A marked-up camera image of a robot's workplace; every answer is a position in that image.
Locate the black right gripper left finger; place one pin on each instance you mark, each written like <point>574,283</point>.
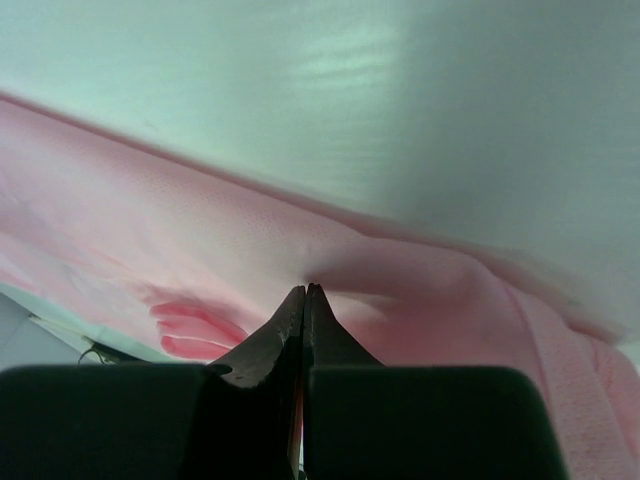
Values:
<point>236,418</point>

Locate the pink t shirt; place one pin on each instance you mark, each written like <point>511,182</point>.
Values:
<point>190,263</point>

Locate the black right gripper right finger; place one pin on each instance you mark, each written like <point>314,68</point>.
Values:
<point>364,420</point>

